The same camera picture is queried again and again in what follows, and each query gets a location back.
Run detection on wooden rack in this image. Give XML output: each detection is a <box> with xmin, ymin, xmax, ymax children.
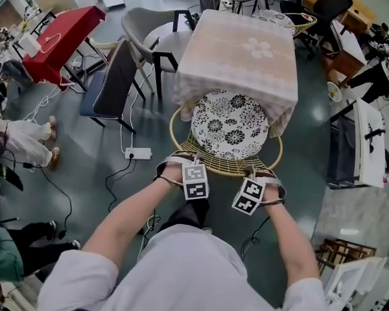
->
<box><xmin>314</xmin><ymin>238</ymin><xmax>377</xmax><ymax>277</ymax></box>

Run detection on white sink cabinet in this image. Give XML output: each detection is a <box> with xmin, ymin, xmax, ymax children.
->
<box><xmin>324</xmin><ymin>256</ymin><xmax>388</xmax><ymax>311</ymax></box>

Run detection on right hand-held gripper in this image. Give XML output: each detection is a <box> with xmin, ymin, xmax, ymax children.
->
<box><xmin>231</xmin><ymin>166</ymin><xmax>288</xmax><ymax>216</ymax></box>

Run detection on navy leather chair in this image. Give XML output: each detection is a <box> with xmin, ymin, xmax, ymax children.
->
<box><xmin>80</xmin><ymin>39</ymin><xmax>147</xmax><ymax>134</ymax></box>

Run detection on white power strip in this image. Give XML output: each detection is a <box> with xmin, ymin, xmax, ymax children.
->
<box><xmin>124</xmin><ymin>146</ymin><xmax>153</xmax><ymax>160</ymax></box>

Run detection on small white bin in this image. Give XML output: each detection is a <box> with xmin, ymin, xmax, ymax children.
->
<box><xmin>326</xmin><ymin>82</ymin><xmax>341</xmax><ymax>102</ymax></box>

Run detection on brown table white top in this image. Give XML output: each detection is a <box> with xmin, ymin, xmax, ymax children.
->
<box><xmin>324</xmin><ymin>19</ymin><xmax>367</xmax><ymax>87</ymax></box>

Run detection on white power cable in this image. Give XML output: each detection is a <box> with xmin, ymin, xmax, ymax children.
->
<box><xmin>119</xmin><ymin>76</ymin><xmax>156</xmax><ymax>152</ymax></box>

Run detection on white box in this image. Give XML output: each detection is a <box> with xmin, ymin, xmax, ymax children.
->
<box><xmin>19</xmin><ymin>33</ymin><xmax>41</xmax><ymax>57</ymax></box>

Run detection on person's white shirt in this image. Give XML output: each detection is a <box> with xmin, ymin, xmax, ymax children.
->
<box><xmin>37</xmin><ymin>228</ymin><xmax>336</xmax><ymax>311</ymax></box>

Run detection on floral seat cushion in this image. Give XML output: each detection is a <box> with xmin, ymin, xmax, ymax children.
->
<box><xmin>191</xmin><ymin>89</ymin><xmax>269</xmax><ymax>161</ymax></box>

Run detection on white cord loop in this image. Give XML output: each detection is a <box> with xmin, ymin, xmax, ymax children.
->
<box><xmin>38</xmin><ymin>32</ymin><xmax>61</xmax><ymax>53</ymax></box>

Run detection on person's left forearm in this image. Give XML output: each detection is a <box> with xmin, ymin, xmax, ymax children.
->
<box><xmin>82</xmin><ymin>177</ymin><xmax>185</xmax><ymax>260</ymax></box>

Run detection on person's right hand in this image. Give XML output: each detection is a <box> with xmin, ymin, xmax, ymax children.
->
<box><xmin>261</xmin><ymin>183</ymin><xmax>283</xmax><ymax>203</ymax></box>

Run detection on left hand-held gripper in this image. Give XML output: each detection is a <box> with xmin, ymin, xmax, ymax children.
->
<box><xmin>154</xmin><ymin>152</ymin><xmax>211</xmax><ymax>201</ymax></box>

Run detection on yellow wooden desk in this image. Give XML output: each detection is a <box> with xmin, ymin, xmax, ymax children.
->
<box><xmin>303</xmin><ymin>0</ymin><xmax>377</xmax><ymax>29</ymax></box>

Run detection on pink checkered tablecloth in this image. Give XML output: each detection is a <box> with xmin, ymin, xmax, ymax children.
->
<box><xmin>172</xmin><ymin>8</ymin><xmax>299</xmax><ymax>139</ymax></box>

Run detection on black floor cable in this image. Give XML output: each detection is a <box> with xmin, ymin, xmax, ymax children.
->
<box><xmin>40</xmin><ymin>167</ymin><xmax>73</xmax><ymax>239</ymax></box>

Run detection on red cloth covered table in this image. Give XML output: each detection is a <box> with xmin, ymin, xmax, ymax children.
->
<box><xmin>21</xmin><ymin>6</ymin><xmax>107</xmax><ymax>92</ymax></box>

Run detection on white metal-frame table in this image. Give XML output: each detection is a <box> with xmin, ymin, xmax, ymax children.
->
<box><xmin>327</xmin><ymin>97</ymin><xmax>389</xmax><ymax>189</ymax></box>

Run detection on person's left hand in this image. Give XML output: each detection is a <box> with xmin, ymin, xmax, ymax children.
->
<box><xmin>161</xmin><ymin>162</ymin><xmax>184</xmax><ymax>184</ymax></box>

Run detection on person's right forearm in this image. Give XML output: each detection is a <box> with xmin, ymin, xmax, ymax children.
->
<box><xmin>262</xmin><ymin>201</ymin><xmax>321</xmax><ymax>288</ymax></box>

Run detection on black power cable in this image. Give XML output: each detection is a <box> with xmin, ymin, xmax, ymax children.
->
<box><xmin>105</xmin><ymin>154</ymin><xmax>137</xmax><ymax>213</ymax></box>

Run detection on grey upholstered chair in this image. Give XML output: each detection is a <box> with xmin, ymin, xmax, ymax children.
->
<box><xmin>121</xmin><ymin>7</ymin><xmax>195</xmax><ymax>93</ymax></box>

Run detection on person's black trousers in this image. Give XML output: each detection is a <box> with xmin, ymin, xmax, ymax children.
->
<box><xmin>158</xmin><ymin>199</ymin><xmax>211</xmax><ymax>233</ymax></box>

